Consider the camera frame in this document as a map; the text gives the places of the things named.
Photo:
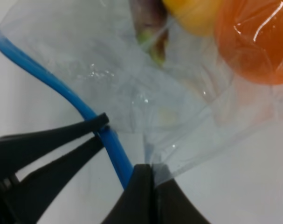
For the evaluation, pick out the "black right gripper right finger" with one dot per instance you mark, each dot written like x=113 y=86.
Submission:
x=171 y=204

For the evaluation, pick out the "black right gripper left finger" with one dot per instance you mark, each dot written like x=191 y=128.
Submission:
x=136 y=204

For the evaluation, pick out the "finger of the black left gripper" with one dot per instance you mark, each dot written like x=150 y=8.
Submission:
x=26 y=201
x=18 y=151

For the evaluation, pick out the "clear zip bag blue strip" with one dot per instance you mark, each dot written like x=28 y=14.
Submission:
x=186 y=111

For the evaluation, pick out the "orange toy orange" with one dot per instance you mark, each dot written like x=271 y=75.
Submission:
x=249 y=37

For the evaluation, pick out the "purple toy eggplant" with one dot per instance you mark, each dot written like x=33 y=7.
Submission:
x=149 y=19

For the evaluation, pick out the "yellow toy pear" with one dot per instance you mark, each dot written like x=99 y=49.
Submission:
x=195 y=16

